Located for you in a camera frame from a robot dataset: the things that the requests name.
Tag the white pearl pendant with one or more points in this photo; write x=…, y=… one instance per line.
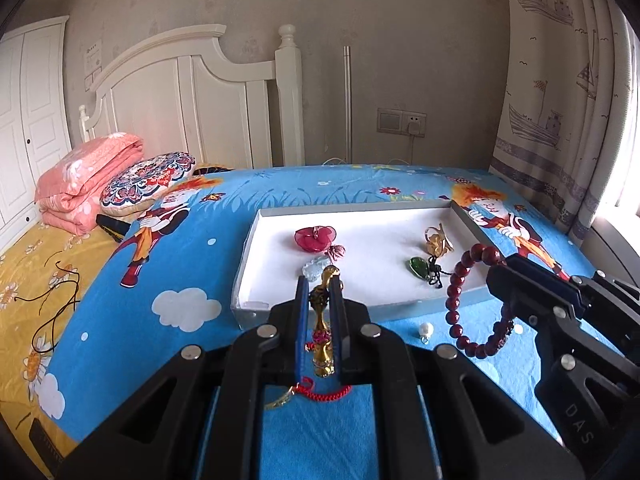
x=426, y=331

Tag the pale blue crystal pendant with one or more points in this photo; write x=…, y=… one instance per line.
x=312, y=270

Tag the pink folded quilt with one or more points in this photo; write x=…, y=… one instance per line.
x=68, y=194

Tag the gold interlocked ring bangle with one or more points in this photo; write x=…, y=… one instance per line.
x=437, y=243

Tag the patterned round cushion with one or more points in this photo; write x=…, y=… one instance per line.
x=140, y=185

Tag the white wooden headboard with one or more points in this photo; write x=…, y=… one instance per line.
x=177, y=91

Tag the red flower brooch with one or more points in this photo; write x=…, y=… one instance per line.
x=315, y=238

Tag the blue cartoon tablecloth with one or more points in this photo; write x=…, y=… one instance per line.
x=182, y=295

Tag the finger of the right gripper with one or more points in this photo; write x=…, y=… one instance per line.
x=535, y=315
x=527, y=279

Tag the yellow daisy bedsheet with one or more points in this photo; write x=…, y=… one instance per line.
x=53, y=385

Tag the black yellow folded item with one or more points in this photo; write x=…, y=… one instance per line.
x=115, y=228

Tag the white wall pipe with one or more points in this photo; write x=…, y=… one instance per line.
x=347, y=65

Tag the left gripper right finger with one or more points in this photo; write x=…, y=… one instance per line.
x=437, y=415

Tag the wall socket switch panel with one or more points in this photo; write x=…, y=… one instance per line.
x=401, y=122

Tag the grey white shallow tray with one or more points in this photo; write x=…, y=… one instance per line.
x=379, y=238

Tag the paper notice on wall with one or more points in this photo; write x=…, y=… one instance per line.
x=92, y=63

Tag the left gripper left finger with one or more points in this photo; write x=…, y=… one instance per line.
x=200, y=415

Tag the white wardrobe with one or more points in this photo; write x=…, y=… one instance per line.
x=33, y=127

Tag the ship pattern curtain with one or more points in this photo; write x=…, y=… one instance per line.
x=572, y=78

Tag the wide gold bangle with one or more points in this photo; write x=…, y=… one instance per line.
x=281, y=399

